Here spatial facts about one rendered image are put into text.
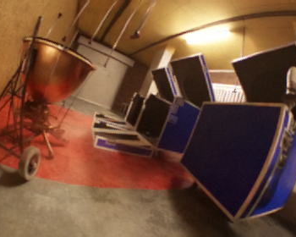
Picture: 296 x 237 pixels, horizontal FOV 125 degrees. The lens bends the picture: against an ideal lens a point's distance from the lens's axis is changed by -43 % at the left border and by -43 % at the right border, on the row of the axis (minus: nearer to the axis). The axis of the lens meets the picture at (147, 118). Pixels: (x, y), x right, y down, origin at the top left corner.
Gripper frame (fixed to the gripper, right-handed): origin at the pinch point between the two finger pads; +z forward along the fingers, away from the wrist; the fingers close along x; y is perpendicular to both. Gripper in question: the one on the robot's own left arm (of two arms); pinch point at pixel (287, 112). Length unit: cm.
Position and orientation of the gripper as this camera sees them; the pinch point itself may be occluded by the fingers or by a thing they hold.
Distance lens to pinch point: 103.8
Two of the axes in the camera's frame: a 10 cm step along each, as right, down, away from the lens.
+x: 1.6, 1.1, -9.8
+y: -8.4, -5.1, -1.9
